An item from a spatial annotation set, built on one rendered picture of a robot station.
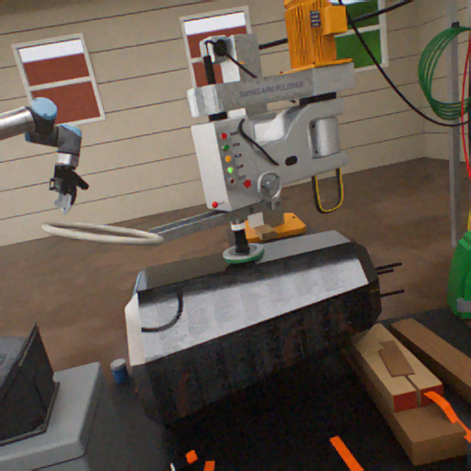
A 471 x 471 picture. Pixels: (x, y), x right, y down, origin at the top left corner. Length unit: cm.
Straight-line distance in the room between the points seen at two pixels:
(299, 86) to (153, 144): 616
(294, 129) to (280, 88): 21
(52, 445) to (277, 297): 117
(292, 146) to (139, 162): 623
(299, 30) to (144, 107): 604
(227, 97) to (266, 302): 97
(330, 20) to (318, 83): 29
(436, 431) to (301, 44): 193
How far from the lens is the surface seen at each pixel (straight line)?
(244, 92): 203
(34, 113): 181
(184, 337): 201
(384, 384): 225
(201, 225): 196
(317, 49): 240
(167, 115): 821
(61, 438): 136
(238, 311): 203
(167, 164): 824
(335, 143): 244
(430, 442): 217
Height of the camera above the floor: 161
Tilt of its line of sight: 17 degrees down
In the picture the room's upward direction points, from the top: 11 degrees counter-clockwise
